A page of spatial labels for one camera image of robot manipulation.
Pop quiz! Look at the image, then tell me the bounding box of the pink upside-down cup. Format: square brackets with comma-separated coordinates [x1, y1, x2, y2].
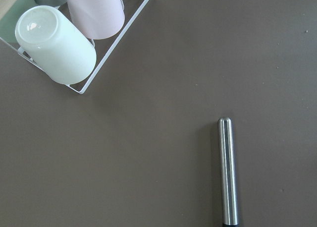
[67, 0, 125, 40]

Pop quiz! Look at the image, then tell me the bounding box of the white upside-down cup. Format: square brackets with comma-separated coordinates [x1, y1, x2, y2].
[15, 5, 97, 85]

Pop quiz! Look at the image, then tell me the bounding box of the green upside-down cup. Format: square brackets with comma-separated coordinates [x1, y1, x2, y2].
[0, 0, 66, 43]

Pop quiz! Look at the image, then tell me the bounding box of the steel muddler black tip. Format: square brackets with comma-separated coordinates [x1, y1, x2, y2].
[218, 117, 239, 227]

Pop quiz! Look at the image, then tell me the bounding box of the white wire cup rack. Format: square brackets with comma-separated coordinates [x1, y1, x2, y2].
[0, 0, 149, 94]

